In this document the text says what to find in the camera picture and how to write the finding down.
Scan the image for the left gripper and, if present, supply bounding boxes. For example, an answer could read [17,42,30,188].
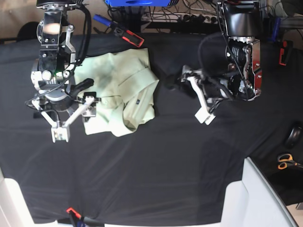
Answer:
[164,65,234,111]

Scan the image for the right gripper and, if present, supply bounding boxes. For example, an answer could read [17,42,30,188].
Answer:
[32,78,101,123]

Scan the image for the light green T-shirt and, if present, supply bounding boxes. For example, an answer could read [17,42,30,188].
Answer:
[74,48,159,137]

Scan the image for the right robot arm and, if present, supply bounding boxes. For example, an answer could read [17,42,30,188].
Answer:
[25,0,94,128]

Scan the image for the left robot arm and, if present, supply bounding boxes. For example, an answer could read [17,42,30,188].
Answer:
[165,0,262,113]

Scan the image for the orange black tool on table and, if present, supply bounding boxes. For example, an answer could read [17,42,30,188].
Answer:
[114,27,144,47]

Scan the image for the white power strip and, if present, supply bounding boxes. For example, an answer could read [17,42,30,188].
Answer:
[141,12,218,24]

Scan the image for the black table cloth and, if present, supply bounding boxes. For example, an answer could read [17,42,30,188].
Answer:
[0,40,303,226]

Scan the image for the blue box at top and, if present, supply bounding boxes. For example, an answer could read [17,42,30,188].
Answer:
[105,0,171,7]

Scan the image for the blue tube right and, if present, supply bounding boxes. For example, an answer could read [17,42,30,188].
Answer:
[271,17,281,42]

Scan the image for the red blue tool bottom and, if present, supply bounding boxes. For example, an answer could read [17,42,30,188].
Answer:
[66,207,105,227]

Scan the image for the white bin left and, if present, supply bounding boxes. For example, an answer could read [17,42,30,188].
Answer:
[0,171,34,227]

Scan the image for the white bin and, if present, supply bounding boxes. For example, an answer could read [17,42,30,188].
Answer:
[0,171,34,227]
[220,157,298,227]

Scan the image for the white bin right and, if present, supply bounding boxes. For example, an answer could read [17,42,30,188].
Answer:
[220,157,298,227]

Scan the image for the blue handle tool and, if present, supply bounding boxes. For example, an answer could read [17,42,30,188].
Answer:
[93,14,112,27]

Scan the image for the orange black bracket right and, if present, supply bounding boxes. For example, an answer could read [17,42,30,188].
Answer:
[279,40,293,66]

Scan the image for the orange handled scissors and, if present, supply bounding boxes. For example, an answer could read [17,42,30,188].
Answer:
[277,153,303,170]

